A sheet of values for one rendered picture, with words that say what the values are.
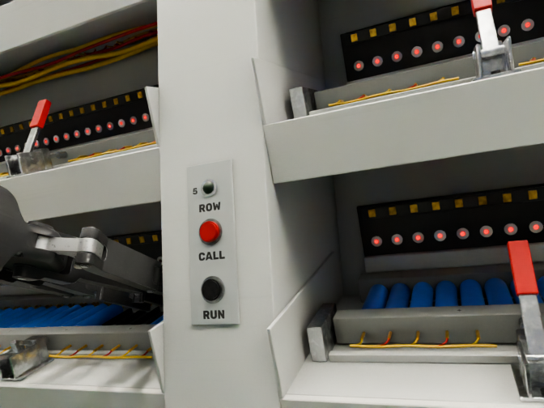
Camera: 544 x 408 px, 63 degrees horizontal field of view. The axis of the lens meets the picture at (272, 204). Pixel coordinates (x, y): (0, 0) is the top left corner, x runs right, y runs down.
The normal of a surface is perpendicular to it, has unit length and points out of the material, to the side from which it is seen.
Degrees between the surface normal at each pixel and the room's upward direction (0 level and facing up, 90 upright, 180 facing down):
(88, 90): 90
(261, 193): 90
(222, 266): 90
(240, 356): 90
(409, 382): 18
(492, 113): 107
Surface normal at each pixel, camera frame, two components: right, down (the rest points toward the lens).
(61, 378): -0.18, -0.98
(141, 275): 0.95, -0.09
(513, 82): -0.36, 0.17
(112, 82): -0.39, -0.13
